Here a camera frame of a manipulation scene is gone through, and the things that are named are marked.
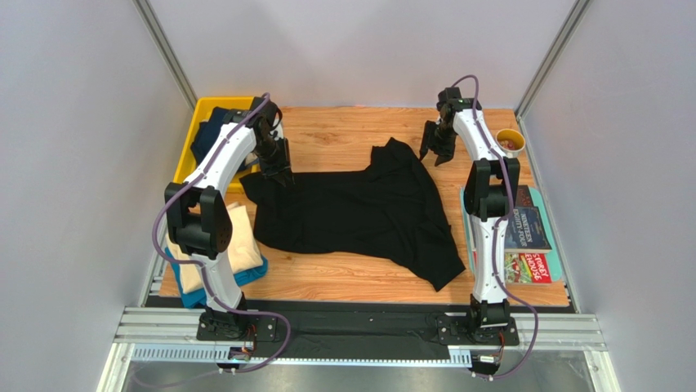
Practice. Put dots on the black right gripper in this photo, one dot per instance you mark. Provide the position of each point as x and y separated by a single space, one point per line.
438 141

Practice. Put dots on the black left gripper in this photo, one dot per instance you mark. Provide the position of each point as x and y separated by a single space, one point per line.
285 163

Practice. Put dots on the black t shirt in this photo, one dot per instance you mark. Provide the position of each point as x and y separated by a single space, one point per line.
391 210

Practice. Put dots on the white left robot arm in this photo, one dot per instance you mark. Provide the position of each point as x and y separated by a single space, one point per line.
195 211

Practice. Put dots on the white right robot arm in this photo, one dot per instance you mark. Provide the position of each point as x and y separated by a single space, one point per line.
489 195

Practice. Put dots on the yellow rimmed mug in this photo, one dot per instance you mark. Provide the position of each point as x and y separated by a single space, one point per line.
511 141

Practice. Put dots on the navy blue folded shirt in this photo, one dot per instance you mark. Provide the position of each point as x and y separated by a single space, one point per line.
210 129

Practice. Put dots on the yellow plastic bin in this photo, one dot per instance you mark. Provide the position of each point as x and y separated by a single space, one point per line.
202 112

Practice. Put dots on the cream folded shirt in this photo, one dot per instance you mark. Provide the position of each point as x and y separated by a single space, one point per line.
244 252

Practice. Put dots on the dark blue book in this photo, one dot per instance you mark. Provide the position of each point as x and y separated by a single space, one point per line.
525 230

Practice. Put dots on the red illustrated book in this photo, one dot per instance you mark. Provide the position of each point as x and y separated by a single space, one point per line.
527 268

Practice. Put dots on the teal folded shirt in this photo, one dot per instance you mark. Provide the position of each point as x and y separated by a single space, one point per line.
190 287

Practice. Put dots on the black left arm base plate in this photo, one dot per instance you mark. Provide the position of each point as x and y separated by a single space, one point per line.
215 325

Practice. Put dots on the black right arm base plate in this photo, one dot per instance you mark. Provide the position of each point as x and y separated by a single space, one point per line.
478 329

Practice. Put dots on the right aluminium corner post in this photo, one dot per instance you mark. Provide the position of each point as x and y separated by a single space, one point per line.
558 44

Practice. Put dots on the aluminium corner post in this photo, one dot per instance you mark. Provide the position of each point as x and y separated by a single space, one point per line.
157 33
558 44

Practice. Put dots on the left aluminium corner post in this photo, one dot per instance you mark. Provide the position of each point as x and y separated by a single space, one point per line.
157 33

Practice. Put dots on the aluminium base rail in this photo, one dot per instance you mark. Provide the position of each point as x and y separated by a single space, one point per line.
160 334

